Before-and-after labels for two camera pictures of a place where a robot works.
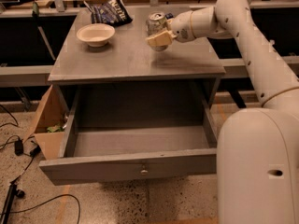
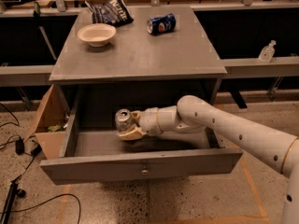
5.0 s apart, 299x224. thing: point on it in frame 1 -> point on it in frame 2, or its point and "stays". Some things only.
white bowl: (96, 35) stays
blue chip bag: (112, 12) stays
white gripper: (181, 26) -> (149, 120)
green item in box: (54, 129) stays
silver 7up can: (156, 23) -> (122, 119)
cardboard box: (49, 123) stays
